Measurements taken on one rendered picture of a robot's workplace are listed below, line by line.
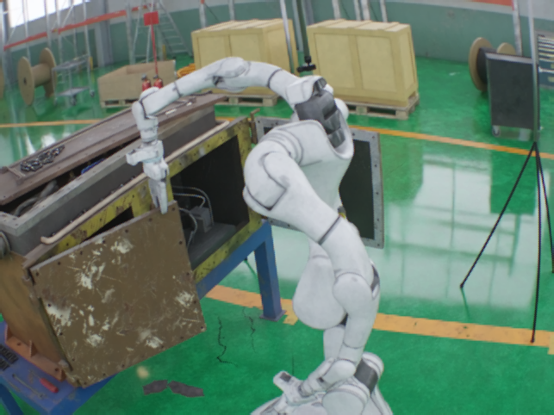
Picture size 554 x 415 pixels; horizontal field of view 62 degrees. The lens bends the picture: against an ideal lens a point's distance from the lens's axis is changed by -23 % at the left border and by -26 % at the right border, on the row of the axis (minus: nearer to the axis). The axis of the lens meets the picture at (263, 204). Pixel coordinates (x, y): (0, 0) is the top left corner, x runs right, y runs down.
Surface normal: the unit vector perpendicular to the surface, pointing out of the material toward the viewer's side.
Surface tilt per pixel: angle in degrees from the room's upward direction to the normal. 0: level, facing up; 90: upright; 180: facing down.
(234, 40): 90
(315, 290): 90
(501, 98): 90
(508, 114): 90
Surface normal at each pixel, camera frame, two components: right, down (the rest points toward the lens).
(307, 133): -0.03, 0.33
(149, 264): 0.65, 0.26
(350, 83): -0.48, 0.43
